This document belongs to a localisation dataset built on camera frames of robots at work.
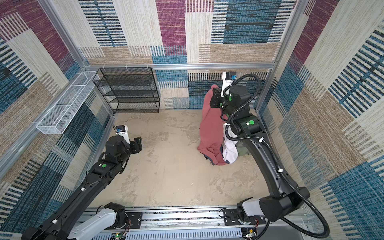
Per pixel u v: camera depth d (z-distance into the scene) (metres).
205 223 0.73
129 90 1.09
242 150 0.88
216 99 0.58
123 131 0.67
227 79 0.53
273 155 0.42
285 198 0.38
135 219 0.74
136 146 0.69
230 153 0.89
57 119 0.71
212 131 0.89
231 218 0.73
